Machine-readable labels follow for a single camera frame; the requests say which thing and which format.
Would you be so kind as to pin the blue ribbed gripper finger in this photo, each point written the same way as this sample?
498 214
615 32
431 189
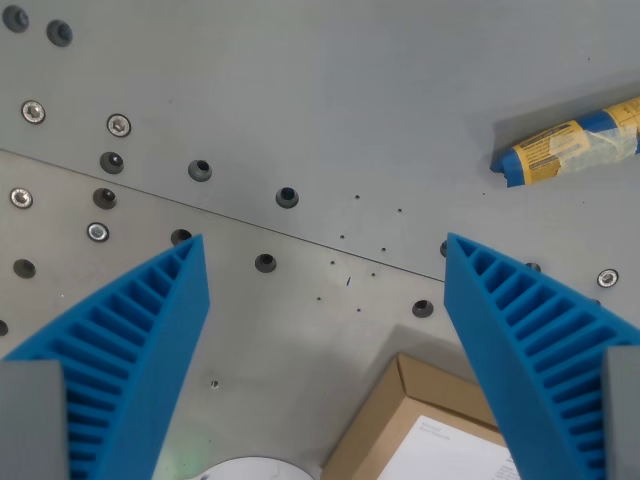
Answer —
150 320
505 325

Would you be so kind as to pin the silver hex socket screw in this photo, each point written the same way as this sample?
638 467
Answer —
33 111
607 278
98 232
21 198
119 125

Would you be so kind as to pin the white round socket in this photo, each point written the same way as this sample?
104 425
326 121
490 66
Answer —
255 469

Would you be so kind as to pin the black countersunk screw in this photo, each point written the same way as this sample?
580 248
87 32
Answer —
111 162
104 198

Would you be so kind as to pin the white paper label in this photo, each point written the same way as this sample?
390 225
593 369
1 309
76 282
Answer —
450 455

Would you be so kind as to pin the brown cardboard box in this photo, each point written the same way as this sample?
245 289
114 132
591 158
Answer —
385 425

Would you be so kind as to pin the blue yellow labelled roll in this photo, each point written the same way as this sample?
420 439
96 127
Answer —
555 147

